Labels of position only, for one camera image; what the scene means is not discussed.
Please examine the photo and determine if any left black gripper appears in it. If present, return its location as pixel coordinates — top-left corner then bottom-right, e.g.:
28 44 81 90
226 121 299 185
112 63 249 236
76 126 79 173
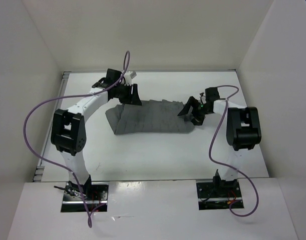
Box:
114 83 142 106

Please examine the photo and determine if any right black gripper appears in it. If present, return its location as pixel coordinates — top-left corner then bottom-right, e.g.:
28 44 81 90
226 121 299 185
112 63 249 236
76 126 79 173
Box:
178 96 211 126

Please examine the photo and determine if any grey pleated skirt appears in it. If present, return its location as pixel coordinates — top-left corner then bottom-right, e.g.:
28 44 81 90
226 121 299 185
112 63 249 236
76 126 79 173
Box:
105 100 195 135

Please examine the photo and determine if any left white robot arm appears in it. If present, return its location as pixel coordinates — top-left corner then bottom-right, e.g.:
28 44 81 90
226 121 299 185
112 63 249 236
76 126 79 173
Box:
51 68 142 200

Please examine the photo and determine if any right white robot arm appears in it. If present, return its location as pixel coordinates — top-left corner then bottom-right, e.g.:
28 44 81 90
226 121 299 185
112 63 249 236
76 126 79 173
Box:
178 85 261 197

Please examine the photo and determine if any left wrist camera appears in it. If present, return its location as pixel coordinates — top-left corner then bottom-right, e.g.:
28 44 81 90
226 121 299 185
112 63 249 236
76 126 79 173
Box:
122 71 137 86

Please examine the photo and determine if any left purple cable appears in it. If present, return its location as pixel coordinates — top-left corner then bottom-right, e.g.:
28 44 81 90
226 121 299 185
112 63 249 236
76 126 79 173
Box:
22 50 131 229

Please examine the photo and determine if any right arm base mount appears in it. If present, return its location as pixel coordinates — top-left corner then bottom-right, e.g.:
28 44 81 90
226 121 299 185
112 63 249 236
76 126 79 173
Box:
196 176 244 211

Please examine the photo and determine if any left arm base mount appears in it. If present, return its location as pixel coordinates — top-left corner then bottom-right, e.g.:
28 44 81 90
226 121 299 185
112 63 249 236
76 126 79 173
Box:
54 183 109 213

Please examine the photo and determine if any aluminium table edge rail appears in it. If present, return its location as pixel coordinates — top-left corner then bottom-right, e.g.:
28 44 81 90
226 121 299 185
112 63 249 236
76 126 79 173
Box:
32 71 71 183

